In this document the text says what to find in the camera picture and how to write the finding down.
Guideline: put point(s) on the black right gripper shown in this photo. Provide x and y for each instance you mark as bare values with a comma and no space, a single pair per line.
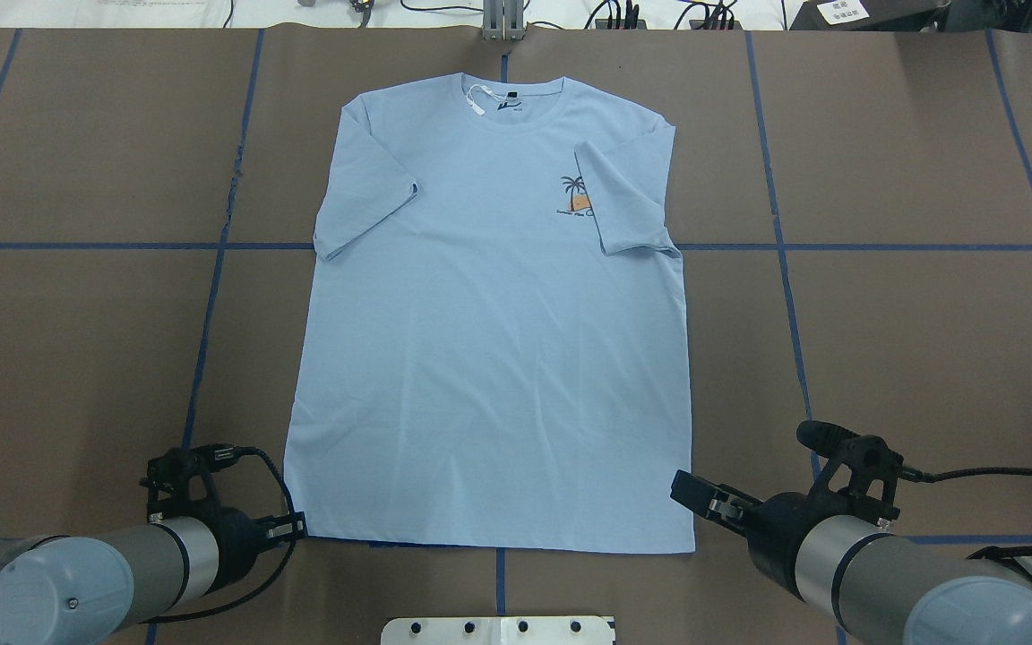
774,523

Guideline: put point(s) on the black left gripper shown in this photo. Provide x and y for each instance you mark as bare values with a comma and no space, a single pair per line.
235,534

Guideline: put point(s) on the light blue t-shirt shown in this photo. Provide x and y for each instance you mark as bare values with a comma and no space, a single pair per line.
496,344

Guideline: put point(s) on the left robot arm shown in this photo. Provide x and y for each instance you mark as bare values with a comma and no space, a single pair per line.
60,589

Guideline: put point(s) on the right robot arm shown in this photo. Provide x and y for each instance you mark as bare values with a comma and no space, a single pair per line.
880,588

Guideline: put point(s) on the brown paper table cover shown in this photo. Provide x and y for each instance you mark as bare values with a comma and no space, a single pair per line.
855,213

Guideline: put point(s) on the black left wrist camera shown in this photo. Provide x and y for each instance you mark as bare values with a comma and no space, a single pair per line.
180,483

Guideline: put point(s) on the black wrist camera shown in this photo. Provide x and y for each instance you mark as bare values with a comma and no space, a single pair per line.
860,477
180,483

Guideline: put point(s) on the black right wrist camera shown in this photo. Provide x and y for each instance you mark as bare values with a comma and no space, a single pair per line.
860,477

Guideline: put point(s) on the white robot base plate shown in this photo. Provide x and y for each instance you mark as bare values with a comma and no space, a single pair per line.
519,629

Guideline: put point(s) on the aluminium frame post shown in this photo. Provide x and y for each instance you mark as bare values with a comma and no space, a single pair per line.
503,20

